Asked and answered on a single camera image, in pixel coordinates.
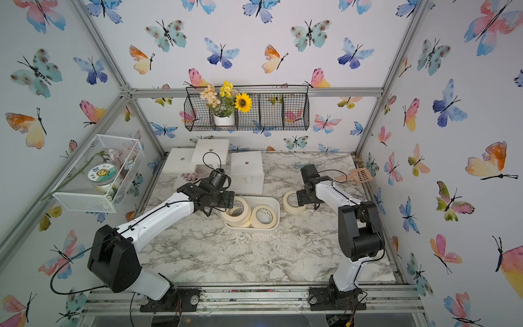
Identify beige masking tape roll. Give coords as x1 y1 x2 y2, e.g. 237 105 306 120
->
283 190 306 215
221 196 252 228
250 205 279 230

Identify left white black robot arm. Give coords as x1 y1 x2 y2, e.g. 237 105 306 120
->
87 168 235 301

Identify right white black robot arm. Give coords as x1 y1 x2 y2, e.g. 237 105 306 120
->
297 164 385 293

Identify white plastic storage tray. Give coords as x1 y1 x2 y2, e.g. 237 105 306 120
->
221 196 280 233

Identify small pink flower ornament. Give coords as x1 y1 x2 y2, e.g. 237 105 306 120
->
181 171 202 183

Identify white tiered display stand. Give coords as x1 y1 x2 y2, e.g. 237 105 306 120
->
162 139 265 195

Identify potted artificial flowers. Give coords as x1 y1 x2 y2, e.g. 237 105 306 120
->
200 81 253 127

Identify black wire wall basket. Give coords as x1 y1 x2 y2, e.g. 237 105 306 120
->
183 84 311 132

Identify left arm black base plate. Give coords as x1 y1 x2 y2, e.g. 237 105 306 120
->
140 288 201 313

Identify clear acrylic wall box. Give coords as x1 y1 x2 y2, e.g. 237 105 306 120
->
50 134 144 213

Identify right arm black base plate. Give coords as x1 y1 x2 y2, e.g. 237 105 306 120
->
307 286 366 311

